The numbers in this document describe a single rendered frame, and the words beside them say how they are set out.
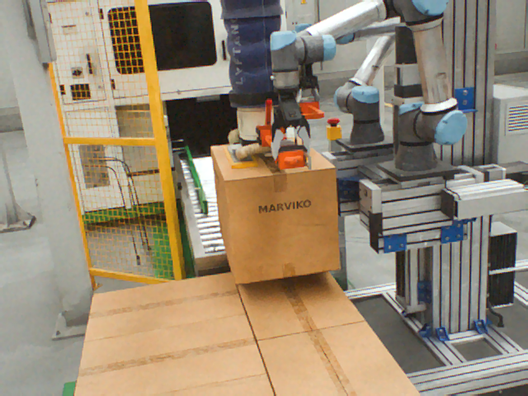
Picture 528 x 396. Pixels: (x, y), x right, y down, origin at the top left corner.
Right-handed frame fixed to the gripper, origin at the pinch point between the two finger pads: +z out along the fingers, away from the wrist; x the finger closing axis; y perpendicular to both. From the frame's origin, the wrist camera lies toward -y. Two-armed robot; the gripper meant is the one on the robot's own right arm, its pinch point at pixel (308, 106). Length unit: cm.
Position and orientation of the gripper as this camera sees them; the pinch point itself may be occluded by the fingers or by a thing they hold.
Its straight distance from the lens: 263.8
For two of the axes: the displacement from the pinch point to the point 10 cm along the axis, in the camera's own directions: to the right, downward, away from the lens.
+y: 1.6, 3.1, -9.4
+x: 9.8, -1.4, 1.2
